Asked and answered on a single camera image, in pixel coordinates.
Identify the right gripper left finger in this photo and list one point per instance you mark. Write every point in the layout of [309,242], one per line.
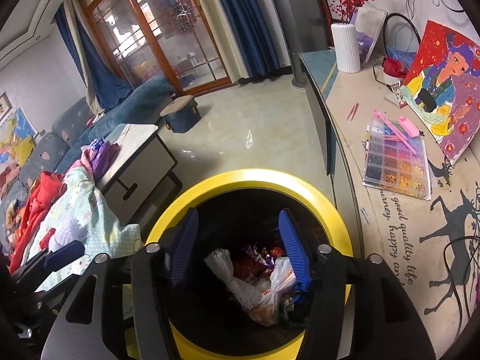
[90,324]

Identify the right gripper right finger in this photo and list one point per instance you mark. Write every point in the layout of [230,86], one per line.
[386,324]

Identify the yellow rimmed black trash bin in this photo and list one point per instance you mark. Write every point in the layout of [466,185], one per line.
[238,210]

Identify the white foam net bundle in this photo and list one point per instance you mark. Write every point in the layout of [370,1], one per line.
[221,265]

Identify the white plastic bag trash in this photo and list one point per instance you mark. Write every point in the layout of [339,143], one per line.
[282,280]

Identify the light blue cartoon blanket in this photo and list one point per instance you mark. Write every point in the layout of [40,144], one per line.
[82,214]

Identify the tv cabinet counter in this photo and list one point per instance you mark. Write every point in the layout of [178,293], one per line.
[426,227]

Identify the red clothing pile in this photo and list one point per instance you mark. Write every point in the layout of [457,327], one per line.
[46,191]

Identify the white top coffee table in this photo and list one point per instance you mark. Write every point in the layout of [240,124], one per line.
[142,164]

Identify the bead organizer box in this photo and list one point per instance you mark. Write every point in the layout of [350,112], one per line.
[395,166]

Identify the purple clothing on table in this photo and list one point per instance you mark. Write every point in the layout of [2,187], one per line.
[98,156]

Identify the china map poster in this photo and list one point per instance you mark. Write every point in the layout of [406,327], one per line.
[17,139]

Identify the pink tweezers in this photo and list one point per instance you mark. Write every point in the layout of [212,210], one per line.
[353,112]

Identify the round blue stool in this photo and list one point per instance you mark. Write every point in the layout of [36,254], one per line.
[181,114]

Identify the blue left curtain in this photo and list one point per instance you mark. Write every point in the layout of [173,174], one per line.
[105,90]

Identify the blue curtain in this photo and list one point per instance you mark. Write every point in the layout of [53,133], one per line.
[105,90]
[252,35]

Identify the colourful girl painting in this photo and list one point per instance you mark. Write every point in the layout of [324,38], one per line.
[442,87]

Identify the white ribbed vase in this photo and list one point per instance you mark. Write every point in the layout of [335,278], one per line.
[346,47]

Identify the wooden glass sliding door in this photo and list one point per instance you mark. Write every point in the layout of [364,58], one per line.
[142,39]

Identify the blue right curtain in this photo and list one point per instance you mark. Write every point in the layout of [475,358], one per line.
[252,35]

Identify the silver tower air conditioner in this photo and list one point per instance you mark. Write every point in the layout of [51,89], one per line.
[304,28]

